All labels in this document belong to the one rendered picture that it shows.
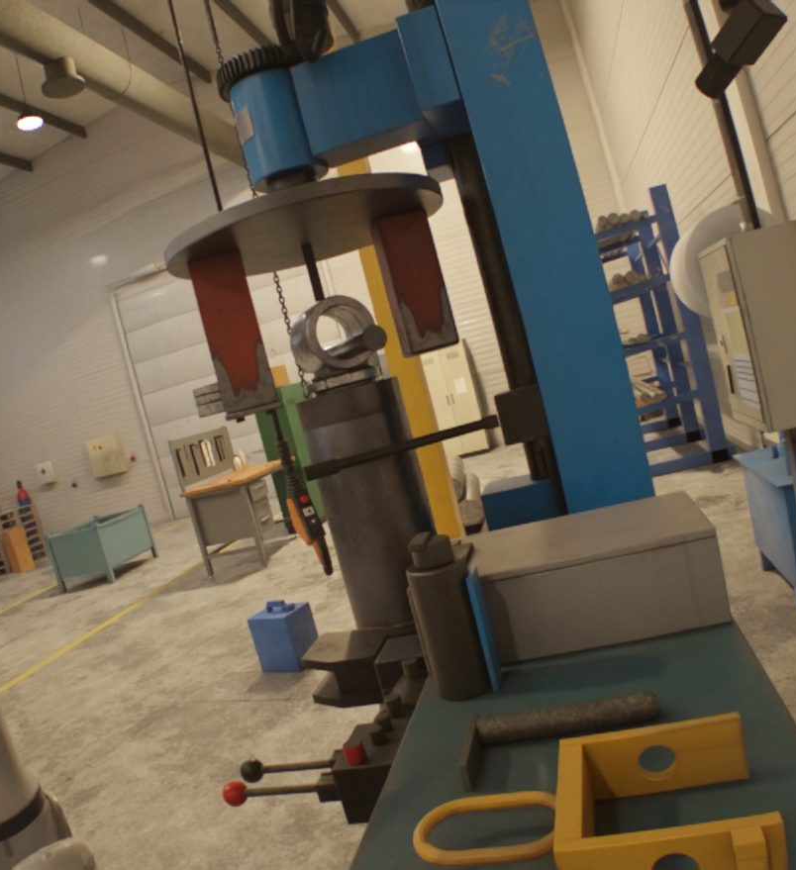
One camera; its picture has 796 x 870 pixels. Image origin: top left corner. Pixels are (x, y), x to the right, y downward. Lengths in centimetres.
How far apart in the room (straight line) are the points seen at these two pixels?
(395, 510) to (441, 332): 37
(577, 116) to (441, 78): 1115
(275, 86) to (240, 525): 625
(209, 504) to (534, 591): 674
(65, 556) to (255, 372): 823
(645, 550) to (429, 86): 90
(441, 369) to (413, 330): 1014
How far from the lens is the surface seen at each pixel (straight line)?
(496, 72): 142
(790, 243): 159
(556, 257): 134
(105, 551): 926
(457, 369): 1158
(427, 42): 146
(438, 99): 142
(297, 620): 433
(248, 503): 733
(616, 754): 68
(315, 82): 154
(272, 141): 152
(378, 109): 149
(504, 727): 81
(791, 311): 158
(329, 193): 127
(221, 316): 146
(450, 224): 1231
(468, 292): 1215
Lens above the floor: 146
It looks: 5 degrees down
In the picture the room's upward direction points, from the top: 15 degrees counter-clockwise
